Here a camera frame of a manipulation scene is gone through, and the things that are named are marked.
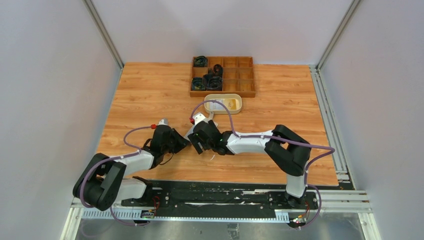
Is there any beige oval tray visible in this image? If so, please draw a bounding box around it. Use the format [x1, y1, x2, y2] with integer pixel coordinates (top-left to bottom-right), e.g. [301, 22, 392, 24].
[203, 93, 243, 115]

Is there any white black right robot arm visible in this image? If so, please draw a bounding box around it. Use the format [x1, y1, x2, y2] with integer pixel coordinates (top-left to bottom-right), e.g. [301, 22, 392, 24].
[186, 120, 311, 209]

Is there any wooden compartment box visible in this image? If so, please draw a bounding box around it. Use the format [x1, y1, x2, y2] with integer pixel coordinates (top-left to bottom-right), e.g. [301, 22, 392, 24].
[188, 55, 257, 98]

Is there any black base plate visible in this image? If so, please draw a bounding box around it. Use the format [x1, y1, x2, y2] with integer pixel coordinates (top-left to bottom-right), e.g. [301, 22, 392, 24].
[88, 178, 355, 220]

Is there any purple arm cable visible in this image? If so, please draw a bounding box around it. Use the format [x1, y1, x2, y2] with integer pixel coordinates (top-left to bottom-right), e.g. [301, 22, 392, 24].
[189, 99, 336, 229]
[78, 124, 157, 227]

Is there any white card in tray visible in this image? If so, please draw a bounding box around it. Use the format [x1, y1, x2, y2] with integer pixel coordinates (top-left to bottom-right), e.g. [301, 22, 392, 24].
[209, 99, 225, 111]

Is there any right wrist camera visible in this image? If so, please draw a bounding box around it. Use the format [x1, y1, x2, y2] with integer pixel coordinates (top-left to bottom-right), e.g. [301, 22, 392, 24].
[192, 112, 208, 125]

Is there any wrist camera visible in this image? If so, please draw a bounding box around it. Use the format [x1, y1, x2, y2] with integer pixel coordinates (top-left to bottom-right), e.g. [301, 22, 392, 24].
[192, 112, 208, 125]
[156, 118, 169, 127]

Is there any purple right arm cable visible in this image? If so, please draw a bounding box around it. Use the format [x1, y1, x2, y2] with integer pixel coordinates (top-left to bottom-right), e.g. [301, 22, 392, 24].
[189, 99, 336, 229]

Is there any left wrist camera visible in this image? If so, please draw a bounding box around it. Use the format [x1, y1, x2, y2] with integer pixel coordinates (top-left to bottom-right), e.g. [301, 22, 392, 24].
[156, 118, 169, 127]

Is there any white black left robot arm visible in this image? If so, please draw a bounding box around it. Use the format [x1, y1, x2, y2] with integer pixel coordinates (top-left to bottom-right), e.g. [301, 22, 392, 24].
[72, 123, 190, 211]

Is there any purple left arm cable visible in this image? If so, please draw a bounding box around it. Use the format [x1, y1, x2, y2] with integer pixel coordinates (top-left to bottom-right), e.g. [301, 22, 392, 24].
[78, 124, 157, 227]

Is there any rolled black belt middle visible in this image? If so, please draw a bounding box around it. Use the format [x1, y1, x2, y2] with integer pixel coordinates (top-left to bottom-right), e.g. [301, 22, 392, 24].
[212, 64, 224, 77]

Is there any rolled black belt top left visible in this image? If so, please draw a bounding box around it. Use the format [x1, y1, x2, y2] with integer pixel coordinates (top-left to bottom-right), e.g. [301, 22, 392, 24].
[193, 55, 208, 68]

